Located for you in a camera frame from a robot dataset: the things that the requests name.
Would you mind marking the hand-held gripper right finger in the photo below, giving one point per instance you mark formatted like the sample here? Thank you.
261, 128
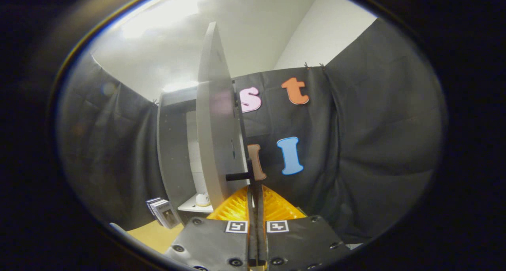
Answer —
300, 239

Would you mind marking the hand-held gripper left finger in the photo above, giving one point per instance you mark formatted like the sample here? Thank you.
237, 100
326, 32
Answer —
221, 243

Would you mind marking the grey shoe cabinet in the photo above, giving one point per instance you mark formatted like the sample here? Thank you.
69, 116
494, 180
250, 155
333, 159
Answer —
174, 152

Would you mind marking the grey shoe cabinet door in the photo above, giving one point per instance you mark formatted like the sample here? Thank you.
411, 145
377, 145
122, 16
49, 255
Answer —
215, 125

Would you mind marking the small white round object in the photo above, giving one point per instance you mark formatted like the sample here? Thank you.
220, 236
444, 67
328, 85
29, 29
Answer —
203, 200

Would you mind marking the small printed box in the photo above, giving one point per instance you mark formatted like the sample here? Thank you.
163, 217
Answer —
166, 215

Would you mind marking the black backdrop cloth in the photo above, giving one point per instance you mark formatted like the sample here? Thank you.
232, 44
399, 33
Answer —
367, 136
106, 144

